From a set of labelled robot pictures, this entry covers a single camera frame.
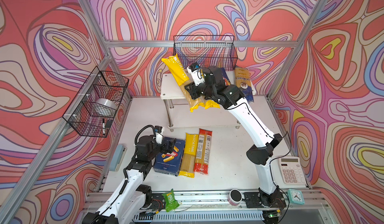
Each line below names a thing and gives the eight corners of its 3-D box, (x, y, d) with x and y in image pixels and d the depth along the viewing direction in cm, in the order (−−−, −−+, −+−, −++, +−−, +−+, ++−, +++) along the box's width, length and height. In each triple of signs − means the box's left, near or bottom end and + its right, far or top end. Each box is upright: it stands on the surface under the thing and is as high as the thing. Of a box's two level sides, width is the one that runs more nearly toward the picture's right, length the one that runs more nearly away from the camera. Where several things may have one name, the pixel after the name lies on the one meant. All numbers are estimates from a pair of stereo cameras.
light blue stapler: (115, 171, 88) (108, 166, 81) (122, 150, 97) (116, 144, 89) (122, 171, 88) (116, 166, 81) (128, 150, 97) (123, 144, 89)
